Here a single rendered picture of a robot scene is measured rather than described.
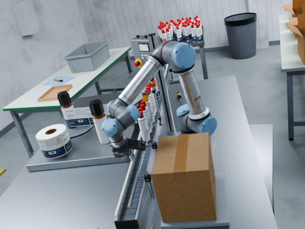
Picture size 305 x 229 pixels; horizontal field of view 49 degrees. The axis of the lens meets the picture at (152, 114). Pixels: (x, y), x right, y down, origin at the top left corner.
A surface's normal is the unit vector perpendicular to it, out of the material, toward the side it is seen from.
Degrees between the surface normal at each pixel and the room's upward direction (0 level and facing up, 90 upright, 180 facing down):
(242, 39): 95
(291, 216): 0
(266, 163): 0
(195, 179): 90
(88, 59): 95
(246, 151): 0
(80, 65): 95
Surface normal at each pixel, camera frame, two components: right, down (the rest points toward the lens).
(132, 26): -0.30, 0.47
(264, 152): -0.20, -0.88
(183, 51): 0.45, 0.17
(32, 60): 0.93, -0.04
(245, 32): 0.04, 0.50
